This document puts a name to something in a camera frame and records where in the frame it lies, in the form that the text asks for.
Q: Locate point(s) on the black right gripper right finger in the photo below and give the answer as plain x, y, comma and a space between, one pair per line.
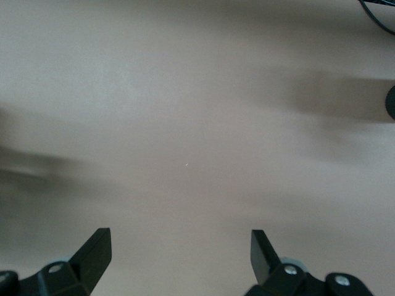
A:
262, 262

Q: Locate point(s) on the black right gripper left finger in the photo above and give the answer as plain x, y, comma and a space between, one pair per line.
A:
89, 259

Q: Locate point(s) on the black cylindrical object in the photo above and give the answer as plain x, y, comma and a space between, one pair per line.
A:
391, 101

